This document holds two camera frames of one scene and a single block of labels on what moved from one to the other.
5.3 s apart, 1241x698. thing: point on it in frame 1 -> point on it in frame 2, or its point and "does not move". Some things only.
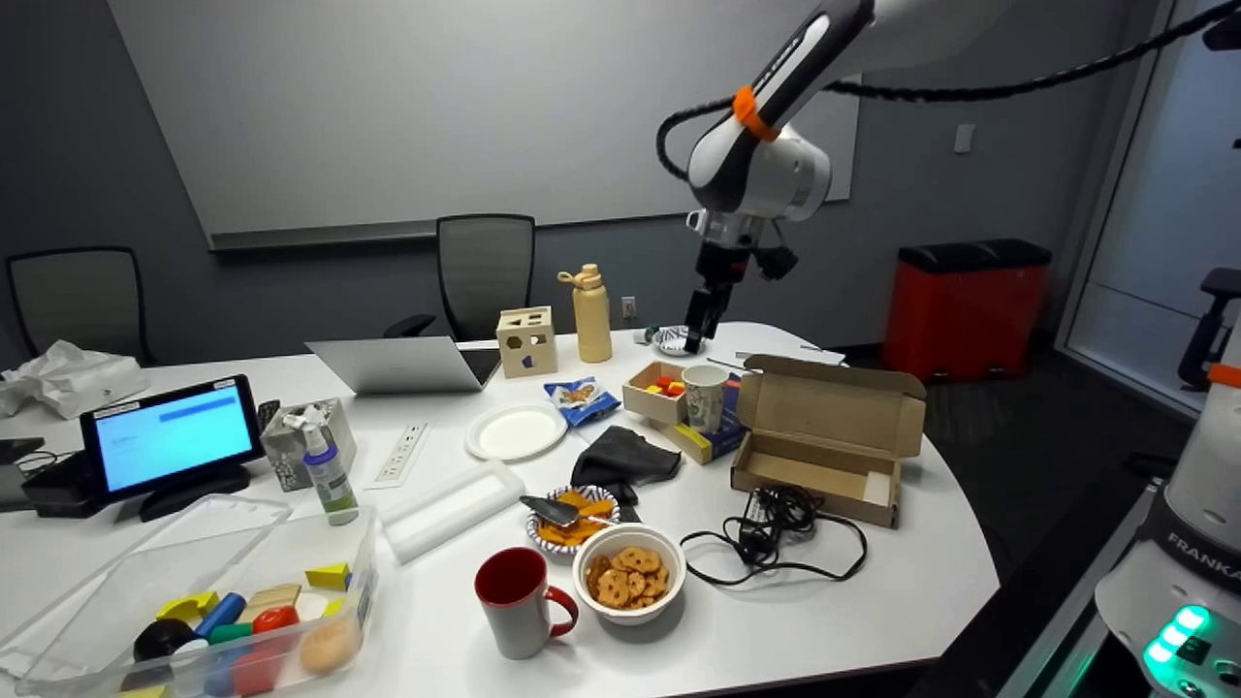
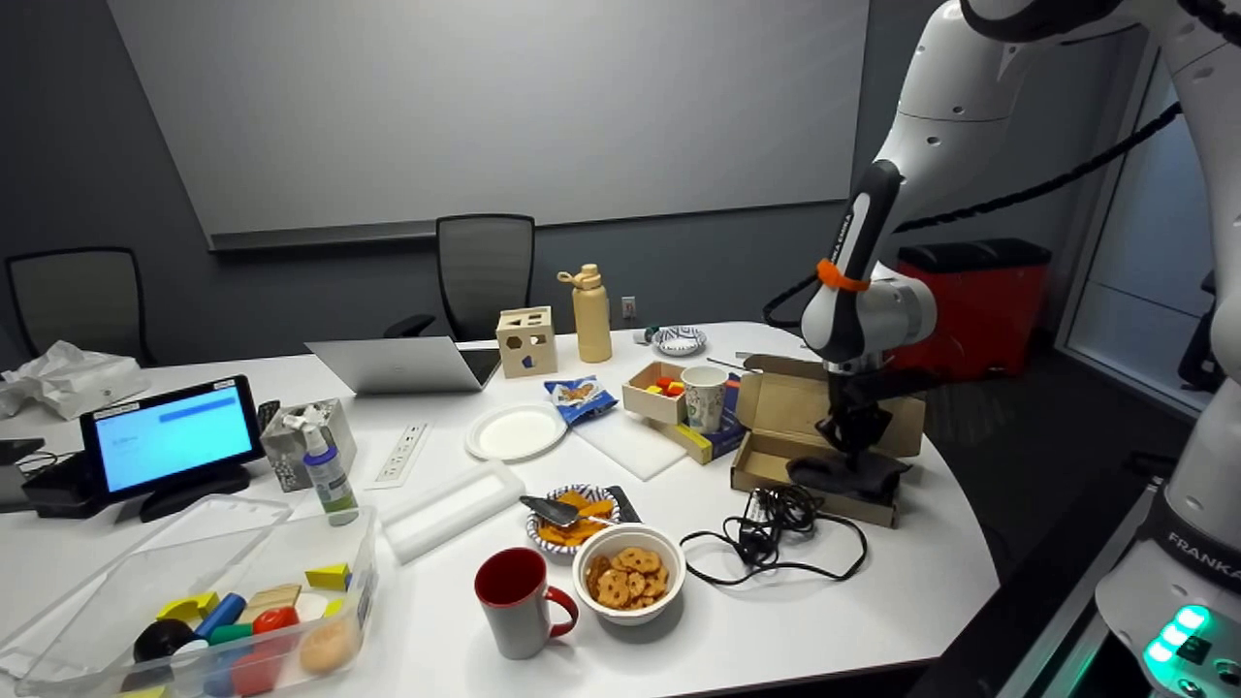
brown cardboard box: [826, 433] does not move
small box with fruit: [658, 394] does not move
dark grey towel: [622, 457] -> [869, 477]
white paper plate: [513, 434] does not move
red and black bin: [966, 307] does not move
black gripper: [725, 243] -> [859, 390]
